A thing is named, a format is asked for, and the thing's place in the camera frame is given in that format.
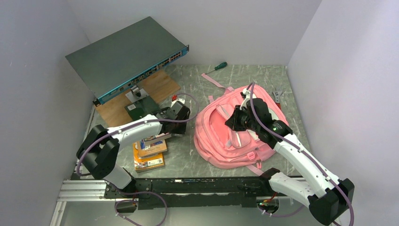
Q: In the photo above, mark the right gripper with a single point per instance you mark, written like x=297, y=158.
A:
x=233, y=121

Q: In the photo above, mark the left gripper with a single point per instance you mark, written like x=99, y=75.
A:
x=180, y=130

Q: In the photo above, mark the pink backpack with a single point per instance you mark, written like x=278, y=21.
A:
x=223, y=147

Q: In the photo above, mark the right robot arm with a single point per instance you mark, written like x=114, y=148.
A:
x=325, y=195

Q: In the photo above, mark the dark green book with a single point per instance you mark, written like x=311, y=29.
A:
x=141, y=108

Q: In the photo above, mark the orange cover book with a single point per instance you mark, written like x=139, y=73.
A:
x=145, y=151

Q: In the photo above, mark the blue cover book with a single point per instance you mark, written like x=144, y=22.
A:
x=156, y=138

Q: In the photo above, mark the orange bottom book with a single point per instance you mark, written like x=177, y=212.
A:
x=152, y=162

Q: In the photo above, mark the wooden board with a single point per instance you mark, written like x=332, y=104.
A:
x=159, y=86

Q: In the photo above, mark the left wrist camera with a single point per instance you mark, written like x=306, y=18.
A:
x=176, y=99

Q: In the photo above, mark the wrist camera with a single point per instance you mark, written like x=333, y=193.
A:
x=245, y=94
x=176, y=99

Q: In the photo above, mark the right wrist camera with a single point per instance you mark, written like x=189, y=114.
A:
x=245, y=94

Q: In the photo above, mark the green handled screwdriver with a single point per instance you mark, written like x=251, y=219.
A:
x=218, y=67

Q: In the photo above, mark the grey network switch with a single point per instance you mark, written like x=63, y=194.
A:
x=119, y=61

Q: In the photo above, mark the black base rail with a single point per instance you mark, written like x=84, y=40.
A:
x=246, y=192

